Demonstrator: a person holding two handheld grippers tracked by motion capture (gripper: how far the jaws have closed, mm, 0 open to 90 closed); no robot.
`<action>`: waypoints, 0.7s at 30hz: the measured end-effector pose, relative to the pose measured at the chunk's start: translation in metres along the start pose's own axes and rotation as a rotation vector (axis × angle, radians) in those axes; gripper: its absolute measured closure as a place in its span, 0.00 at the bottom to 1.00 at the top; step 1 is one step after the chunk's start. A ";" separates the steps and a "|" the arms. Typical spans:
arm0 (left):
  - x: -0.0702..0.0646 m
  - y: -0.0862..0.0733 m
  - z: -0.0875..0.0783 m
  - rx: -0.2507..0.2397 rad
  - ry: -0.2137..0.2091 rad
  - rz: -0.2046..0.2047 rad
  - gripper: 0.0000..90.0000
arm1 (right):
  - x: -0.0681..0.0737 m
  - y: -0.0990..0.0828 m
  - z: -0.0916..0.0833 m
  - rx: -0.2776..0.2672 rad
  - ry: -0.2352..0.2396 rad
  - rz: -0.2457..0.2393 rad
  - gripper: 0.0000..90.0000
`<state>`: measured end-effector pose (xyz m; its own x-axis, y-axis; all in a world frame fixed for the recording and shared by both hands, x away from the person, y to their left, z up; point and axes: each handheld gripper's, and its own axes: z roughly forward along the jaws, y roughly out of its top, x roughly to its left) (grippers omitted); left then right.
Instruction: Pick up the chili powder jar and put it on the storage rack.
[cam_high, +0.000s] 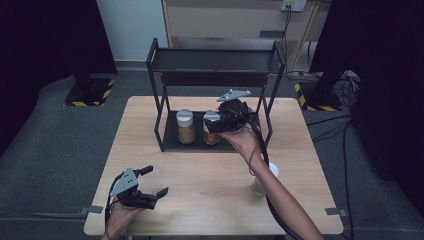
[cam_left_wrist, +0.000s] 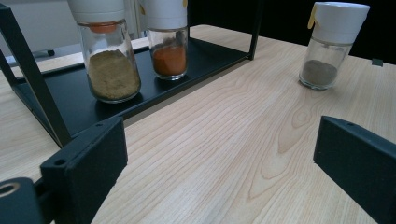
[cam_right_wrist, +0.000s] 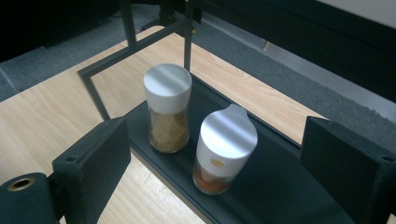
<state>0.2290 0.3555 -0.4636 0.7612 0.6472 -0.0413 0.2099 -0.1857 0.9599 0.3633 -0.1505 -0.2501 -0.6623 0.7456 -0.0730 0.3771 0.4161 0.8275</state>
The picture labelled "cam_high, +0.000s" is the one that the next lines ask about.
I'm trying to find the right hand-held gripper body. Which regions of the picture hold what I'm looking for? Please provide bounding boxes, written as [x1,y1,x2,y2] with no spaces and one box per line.
[213,88,264,135]

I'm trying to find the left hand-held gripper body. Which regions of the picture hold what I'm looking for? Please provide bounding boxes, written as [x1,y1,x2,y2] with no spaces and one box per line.
[109,166,158,211]

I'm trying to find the glass jar orange-red powder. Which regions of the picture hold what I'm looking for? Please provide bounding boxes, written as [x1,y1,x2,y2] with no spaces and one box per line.
[202,110,222,147]

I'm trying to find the glass jar yellow powder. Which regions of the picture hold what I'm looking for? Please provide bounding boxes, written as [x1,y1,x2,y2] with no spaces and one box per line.
[175,108,197,146]

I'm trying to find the black metal two-tier rack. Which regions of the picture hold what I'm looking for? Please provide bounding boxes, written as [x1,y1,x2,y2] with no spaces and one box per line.
[145,37,288,154]

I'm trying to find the person's left hand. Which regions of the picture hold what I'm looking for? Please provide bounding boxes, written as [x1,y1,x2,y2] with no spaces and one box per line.
[103,199,145,237]

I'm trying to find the person's right hand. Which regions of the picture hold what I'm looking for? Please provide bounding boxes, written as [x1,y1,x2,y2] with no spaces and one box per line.
[217,123,268,165]

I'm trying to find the grey tape strip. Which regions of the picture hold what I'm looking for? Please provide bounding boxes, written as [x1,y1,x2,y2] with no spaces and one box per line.
[79,204,105,216]
[324,206,349,218]

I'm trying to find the black stand base striped edge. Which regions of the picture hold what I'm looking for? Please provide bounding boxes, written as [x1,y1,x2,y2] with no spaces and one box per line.
[293,81,345,113]
[63,76,117,108]

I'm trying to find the wooden cabinet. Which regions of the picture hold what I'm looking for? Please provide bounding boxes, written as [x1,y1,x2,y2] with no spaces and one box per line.
[161,0,323,73]

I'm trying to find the dark curtain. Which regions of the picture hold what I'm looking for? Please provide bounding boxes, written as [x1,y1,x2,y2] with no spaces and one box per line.
[309,0,424,209]
[0,0,118,158]

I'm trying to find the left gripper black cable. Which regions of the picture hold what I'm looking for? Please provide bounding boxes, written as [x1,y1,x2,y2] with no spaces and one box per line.
[104,175,122,234]

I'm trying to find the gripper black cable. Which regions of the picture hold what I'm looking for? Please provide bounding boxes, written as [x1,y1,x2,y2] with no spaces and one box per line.
[229,110,303,240]
[104,175,122,234]

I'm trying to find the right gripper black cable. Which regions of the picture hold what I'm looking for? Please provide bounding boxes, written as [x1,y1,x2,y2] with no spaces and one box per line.
[229,110,303,240]

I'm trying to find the dark grey cabinet handle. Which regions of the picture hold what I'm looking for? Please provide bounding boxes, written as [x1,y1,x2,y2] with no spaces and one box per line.
[258,29,287,39]

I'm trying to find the white wall outlet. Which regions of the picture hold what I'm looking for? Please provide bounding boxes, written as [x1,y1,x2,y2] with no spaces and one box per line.
[280,0,307,13]

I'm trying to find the black floor cable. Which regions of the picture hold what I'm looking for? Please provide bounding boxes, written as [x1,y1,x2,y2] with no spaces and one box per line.
[341,119,356,240]

